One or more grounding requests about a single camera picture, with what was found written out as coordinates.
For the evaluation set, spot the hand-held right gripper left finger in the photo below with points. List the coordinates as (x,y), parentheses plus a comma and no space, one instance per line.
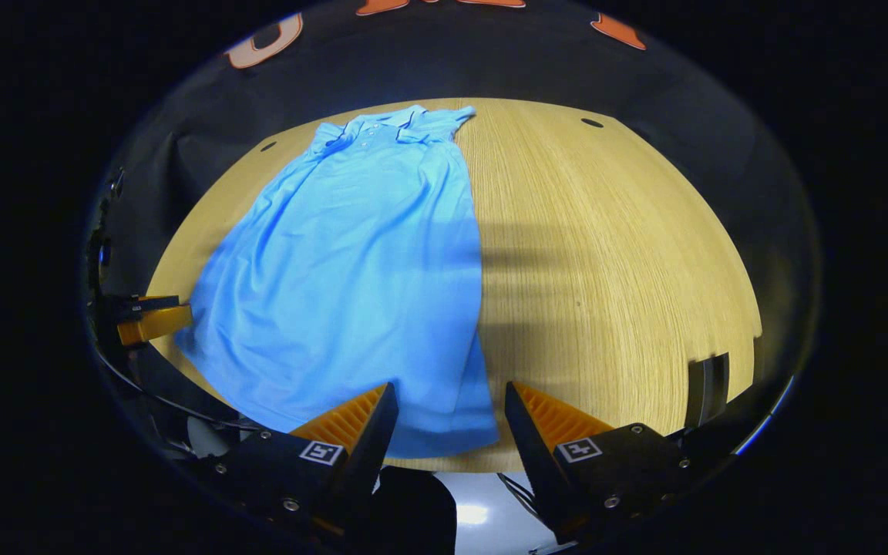
(371,439)

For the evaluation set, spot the light blue polo T-shirt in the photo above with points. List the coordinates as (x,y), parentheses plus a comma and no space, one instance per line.
(351,270)

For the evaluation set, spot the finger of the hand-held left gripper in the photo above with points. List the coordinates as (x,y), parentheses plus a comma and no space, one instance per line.
(155,322)

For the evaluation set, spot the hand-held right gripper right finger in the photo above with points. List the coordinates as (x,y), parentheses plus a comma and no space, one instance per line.
(529,439)

